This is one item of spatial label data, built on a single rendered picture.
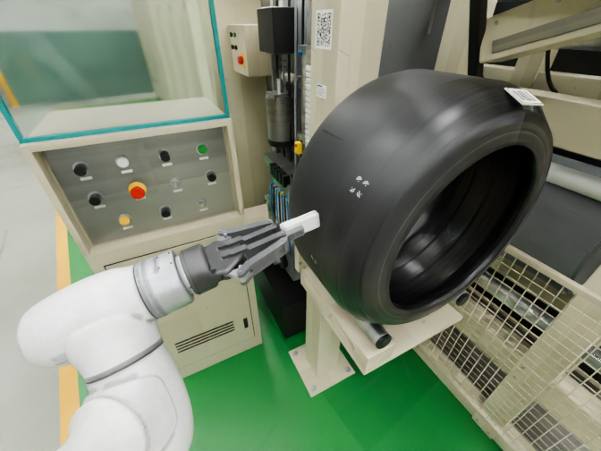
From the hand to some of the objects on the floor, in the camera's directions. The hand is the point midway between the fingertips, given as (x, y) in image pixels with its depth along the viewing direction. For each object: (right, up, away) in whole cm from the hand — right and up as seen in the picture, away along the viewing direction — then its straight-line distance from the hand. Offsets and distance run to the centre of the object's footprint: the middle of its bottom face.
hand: (300, 225), depth 50 cm
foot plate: (+11, -76, +106) cm, 130 cm away
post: (+11, -76, +106) cm, 130 cm away
